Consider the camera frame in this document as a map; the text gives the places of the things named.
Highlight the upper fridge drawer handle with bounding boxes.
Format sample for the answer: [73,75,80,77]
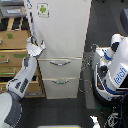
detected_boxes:
[49,61,71,66]

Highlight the fridge drawer handle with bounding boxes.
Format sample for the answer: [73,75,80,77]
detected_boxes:
[49,61,71,66]
[52,80,69,84]

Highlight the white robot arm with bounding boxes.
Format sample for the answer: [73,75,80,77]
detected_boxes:
[0,37,46,128]

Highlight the white fridge door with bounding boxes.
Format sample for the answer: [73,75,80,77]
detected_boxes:
[23,0,92,59]

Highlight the grey box on cabinet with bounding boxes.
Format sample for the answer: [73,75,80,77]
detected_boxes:
[0,6,26,17]

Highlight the wooden drawer cabinet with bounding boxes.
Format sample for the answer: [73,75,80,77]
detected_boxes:
[0,17,40,96]

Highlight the white refrigerator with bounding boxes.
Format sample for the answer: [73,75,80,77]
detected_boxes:
[23,0,93,100]

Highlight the green android sticker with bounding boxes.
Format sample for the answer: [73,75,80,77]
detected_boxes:
[37,3,49,17]

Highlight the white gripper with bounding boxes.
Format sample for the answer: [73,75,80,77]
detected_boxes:
[27,37,46,57]

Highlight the lower fridge drawer handle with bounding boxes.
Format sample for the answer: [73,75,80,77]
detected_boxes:
[52,80,69,84]

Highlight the grey cables beside fridge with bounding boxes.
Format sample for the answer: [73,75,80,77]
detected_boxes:
[78,43,100,94]

